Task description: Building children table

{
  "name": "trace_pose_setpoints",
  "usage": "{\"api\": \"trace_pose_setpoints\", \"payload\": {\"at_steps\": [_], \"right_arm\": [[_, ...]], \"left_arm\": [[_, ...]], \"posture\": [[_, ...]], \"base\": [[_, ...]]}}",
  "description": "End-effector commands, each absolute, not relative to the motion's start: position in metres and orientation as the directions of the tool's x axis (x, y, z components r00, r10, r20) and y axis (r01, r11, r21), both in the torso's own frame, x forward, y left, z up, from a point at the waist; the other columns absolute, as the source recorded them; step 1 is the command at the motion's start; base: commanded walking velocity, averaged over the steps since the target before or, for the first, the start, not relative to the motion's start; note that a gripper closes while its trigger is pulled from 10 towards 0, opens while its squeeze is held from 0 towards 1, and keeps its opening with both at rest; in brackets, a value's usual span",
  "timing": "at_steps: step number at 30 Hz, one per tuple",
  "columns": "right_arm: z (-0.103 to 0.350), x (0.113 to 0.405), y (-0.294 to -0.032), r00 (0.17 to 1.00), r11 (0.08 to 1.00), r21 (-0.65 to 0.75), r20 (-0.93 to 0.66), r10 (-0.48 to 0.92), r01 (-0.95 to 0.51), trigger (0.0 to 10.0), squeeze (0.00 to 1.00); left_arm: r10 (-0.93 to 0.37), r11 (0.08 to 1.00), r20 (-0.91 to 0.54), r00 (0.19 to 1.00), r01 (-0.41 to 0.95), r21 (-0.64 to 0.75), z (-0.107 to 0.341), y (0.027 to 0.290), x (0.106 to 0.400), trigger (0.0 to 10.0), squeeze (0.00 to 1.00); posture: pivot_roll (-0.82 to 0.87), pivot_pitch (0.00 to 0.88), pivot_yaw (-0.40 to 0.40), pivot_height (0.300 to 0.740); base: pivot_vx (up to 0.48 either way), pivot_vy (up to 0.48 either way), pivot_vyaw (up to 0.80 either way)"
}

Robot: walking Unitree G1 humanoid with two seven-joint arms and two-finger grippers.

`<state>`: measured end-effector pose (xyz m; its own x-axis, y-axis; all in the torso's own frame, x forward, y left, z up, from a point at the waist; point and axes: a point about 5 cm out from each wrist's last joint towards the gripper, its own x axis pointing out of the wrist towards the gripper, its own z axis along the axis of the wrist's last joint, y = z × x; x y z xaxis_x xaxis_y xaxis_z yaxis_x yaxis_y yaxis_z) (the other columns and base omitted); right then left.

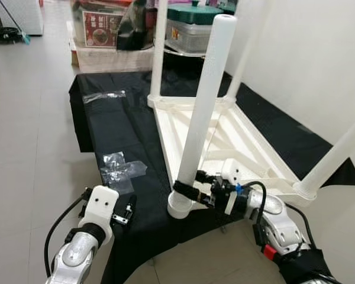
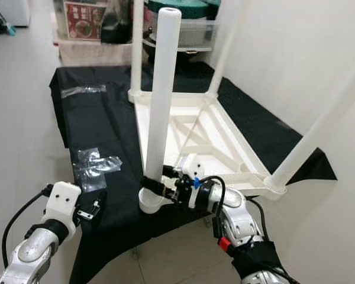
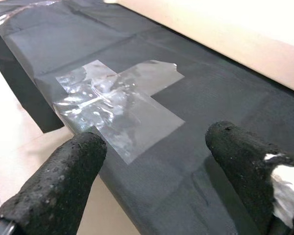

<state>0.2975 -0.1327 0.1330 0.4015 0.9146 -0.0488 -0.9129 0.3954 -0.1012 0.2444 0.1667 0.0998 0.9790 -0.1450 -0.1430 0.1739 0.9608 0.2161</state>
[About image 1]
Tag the clear plastic container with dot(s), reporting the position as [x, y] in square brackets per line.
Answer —
[186, 38]

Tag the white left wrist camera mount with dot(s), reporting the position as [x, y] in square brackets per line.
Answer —
[99, 204]

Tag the white plastic table top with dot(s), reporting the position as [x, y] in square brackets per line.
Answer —
[254, 148]

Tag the black plastic bag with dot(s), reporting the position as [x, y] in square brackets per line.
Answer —
[136, 26]

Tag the white appliance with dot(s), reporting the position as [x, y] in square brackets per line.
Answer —
[21, 15]

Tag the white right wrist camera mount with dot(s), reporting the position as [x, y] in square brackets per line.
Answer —
[231, 171]

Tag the red printed food box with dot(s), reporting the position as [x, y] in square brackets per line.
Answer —
[102, 28]

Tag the black table cloth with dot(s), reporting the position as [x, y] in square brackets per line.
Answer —
[124, 130]

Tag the clear tape strip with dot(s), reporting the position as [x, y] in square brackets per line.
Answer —
[103, 96]

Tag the crossed clear tape patch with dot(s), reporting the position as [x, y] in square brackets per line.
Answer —
[121, 170]

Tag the beige patterned cloth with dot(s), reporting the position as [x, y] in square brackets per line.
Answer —
[112, 59]

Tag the clear storage box orange lid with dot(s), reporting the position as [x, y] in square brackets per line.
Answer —
[77, 21]

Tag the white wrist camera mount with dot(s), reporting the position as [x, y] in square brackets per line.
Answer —
[231, 171]
[99, 204]

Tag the green pot with lid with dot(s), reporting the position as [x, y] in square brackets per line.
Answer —
[192, 13]

